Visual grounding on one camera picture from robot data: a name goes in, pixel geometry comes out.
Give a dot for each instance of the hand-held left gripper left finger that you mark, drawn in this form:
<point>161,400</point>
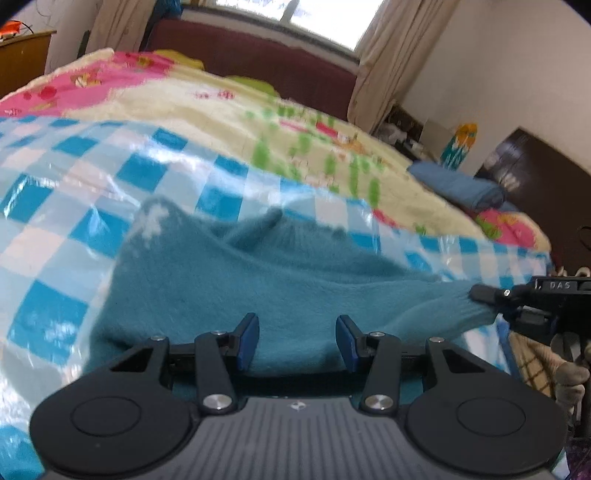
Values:
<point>247,344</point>

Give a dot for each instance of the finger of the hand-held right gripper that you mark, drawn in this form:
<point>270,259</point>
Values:
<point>489,294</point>

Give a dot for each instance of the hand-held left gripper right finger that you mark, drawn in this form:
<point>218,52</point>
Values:
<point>347,344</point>

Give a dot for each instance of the teal knit sweater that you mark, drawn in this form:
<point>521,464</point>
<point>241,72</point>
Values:
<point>277,286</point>

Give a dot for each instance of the person's right hand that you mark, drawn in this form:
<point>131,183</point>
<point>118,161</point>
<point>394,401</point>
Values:
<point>571,376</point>

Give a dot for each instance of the blue folded cloth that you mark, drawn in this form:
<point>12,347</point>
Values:
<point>457,184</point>

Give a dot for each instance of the dark brown wooden board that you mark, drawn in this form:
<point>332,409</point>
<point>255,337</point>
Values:
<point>545,184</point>

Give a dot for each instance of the colourful printed bag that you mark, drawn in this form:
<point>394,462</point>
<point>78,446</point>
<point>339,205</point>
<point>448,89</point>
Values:
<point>459,145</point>

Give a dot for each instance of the purple patterned garment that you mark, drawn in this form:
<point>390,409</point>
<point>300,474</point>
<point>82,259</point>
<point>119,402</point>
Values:
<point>581,461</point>

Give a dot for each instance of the white box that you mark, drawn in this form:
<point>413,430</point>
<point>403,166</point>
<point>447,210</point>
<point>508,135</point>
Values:
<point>435,138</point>

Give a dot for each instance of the blue white checkered plastic sheet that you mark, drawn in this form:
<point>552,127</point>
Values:
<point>55,207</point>

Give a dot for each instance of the floral printed blanket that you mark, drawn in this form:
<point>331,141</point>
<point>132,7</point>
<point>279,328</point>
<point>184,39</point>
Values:
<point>184,101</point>

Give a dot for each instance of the beige curtain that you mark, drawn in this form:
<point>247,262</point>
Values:
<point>392,55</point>
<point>122,23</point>

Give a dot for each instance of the yellow green pillow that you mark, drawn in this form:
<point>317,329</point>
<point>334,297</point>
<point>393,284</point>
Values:
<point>254,85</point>
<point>180,57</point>

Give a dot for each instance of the maroon headboard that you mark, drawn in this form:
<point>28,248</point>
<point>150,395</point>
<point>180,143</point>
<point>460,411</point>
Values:
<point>277,60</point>

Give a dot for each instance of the window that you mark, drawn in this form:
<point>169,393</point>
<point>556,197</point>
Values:
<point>314,18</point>

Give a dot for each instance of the blue plastic bag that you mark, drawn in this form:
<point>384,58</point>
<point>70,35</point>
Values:
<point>173,5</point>

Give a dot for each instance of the wooden cabinet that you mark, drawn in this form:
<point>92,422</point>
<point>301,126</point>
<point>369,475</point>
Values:
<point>23,64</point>

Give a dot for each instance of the orange item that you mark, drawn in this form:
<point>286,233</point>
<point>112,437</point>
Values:
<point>8,30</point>

